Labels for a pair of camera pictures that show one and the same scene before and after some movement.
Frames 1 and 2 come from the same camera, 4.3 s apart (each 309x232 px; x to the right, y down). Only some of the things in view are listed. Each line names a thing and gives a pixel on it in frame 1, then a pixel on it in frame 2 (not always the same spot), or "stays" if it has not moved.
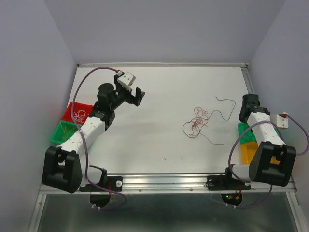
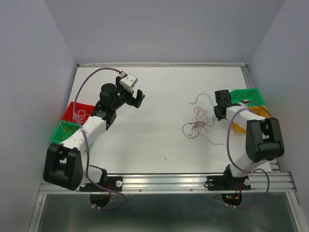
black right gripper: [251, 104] -> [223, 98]
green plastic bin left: [64, 131] stays
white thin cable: [79, 115] stays
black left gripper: [131, 99] stays
